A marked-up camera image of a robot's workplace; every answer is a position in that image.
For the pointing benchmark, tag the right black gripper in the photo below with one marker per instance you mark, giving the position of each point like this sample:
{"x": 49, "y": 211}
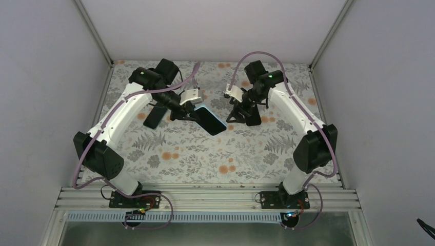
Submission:
{"x": 235, "y": 112}

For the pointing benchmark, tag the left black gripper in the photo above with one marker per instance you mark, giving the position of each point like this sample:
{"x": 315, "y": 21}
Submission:
{"x": 187, "y": 109}

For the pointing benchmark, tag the phone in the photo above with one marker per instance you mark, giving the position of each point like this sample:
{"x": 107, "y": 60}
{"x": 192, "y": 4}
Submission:
{"x": 155, "y": 117}
{"x": 209, "y": 122}

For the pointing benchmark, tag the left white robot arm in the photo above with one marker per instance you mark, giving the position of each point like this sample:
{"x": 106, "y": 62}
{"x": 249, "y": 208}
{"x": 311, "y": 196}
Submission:
{"x": 98, "y": 159}

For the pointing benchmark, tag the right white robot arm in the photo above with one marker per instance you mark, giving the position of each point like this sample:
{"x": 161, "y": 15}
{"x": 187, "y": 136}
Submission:
{"x": 317, "y": 145}

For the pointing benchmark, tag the floral patterned table mat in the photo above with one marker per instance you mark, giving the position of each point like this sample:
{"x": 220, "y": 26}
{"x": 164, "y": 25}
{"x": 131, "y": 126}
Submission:
{"x": 182, "y": 152}

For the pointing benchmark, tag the black object at right edge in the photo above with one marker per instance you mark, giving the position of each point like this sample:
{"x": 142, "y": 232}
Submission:
{"x": 427, "y": 228}

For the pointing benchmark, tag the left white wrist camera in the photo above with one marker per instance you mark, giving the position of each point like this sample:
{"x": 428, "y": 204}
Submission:
{"x": 194, "y": 96}

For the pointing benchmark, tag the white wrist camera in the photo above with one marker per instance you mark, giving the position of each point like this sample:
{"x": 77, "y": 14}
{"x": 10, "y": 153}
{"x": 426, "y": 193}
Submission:
{"x": 234, "y": 92}
{"x": 194, "y": 96}

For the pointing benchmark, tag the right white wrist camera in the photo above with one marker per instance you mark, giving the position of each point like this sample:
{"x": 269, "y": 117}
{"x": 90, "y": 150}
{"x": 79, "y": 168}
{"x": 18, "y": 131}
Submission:
{"x": 234, "y": 92}

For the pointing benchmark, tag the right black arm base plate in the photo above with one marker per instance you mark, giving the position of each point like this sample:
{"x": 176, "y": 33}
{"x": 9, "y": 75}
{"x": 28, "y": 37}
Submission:
{"x": 278, "y": 200}

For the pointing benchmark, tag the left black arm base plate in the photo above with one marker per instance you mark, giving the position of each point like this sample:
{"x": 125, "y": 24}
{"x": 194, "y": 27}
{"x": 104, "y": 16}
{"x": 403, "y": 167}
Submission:
{"x": 150, "y": 201}

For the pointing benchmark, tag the aluminium front rail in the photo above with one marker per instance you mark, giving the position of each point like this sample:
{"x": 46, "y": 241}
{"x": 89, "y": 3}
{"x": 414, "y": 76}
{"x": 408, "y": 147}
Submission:
{"x": 214, "y": 199}

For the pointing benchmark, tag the light blue slotted cable duct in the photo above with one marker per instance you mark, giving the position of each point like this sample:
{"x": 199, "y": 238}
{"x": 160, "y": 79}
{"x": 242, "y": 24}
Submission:
{"x": 181, "y": 217}

